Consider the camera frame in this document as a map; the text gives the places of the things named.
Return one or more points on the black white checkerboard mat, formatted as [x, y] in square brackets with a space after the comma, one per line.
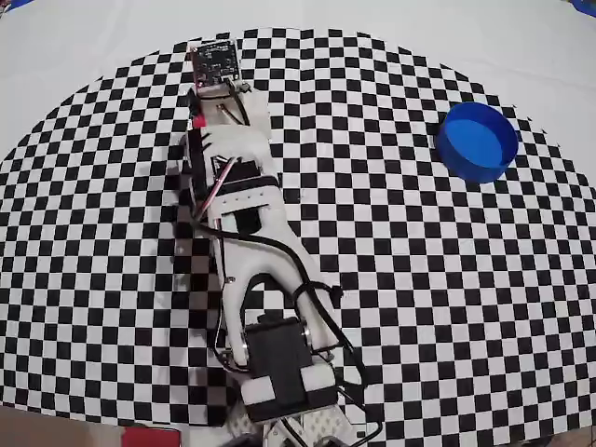
[419, 279]

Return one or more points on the white striped gripper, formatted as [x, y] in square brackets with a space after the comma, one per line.
[248, 119]

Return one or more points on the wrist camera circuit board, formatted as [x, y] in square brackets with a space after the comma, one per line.
[216, 63]

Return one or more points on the blue round box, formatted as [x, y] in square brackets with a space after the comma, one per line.
[479, 139]

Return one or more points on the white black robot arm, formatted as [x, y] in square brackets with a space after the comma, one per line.
[279, 261]

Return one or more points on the red flat box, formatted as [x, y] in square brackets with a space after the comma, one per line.
[151, 437]

